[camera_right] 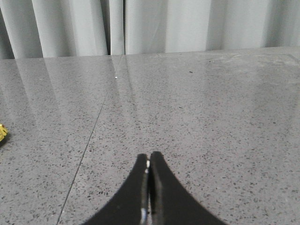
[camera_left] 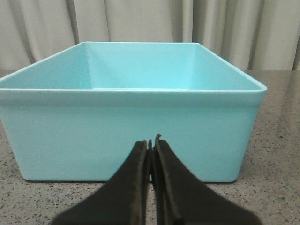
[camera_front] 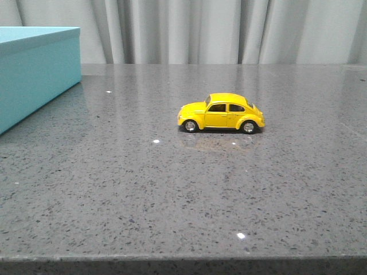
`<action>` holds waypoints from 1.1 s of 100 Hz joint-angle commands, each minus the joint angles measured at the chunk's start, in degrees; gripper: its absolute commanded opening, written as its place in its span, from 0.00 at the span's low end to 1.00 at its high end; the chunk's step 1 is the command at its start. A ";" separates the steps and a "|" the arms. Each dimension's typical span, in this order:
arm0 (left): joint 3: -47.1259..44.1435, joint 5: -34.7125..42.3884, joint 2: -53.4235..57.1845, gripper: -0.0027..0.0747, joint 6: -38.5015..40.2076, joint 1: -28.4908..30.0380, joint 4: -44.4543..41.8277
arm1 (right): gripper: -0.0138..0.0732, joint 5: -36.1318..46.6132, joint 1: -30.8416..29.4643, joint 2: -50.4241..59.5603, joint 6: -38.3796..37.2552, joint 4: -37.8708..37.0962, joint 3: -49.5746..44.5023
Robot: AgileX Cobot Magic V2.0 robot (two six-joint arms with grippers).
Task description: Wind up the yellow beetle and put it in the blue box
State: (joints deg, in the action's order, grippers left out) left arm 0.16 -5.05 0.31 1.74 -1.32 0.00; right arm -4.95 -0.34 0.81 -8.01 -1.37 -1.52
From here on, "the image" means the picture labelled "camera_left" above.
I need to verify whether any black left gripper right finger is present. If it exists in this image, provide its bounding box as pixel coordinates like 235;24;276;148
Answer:
152;134;261;225

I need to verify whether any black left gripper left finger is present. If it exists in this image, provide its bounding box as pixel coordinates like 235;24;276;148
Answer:
51;141;150;225

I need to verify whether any light blue plastic box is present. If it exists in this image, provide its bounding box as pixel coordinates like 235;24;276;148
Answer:
0;42;267;182

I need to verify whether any grey pleated curtain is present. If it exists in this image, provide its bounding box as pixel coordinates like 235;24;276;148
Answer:
0;0;300;70

